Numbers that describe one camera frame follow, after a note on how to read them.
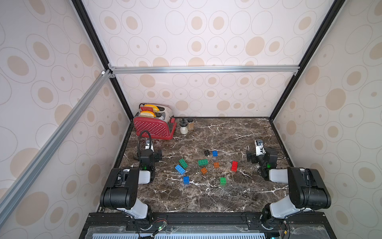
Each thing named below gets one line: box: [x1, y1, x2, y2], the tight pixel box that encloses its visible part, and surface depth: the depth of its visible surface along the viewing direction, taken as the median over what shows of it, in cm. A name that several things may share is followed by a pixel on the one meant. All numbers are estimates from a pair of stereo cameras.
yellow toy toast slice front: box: [139, 110, 157, 119], surface depth 97 cm
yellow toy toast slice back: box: [143, 104, 160, 113], surface depth 99 cm
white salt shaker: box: [179, 117, 189, 135], surface depth 107 cm
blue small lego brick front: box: [183, 175, 190, 185], surface depth 87 cm
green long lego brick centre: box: [197, 159, 209, 166], surface depth 96 cm
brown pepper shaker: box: [188, 122, 195, 132], surface depth 111 cm
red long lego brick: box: [231, 160, 239, 173], surface depth 94 cm
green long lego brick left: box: [178, 158, 189, 169], surface depth 96 cm
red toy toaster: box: [133, 105, 178, 140], surface depth 101 cm
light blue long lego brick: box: [174, 164, 186, 175], surface depth 93 cm
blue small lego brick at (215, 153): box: [211, 150, 219, 157], surface depth 100 cm
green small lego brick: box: [219, 177, 227, 186], surface depth 87 cm
